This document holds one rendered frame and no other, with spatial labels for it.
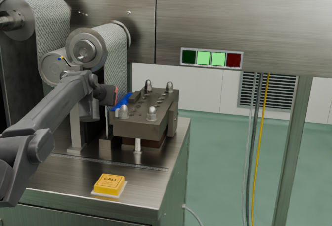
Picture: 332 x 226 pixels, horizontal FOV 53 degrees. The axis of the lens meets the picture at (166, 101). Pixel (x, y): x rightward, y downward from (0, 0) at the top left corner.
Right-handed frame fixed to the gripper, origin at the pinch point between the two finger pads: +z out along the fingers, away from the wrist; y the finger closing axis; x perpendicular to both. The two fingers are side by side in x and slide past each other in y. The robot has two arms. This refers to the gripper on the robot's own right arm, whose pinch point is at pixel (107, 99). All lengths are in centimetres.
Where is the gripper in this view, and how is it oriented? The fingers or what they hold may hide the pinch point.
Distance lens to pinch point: 116.8
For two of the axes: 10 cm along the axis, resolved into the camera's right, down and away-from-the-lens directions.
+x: 1.2, -9.8, 1.7
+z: 1.6, 1.9, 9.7
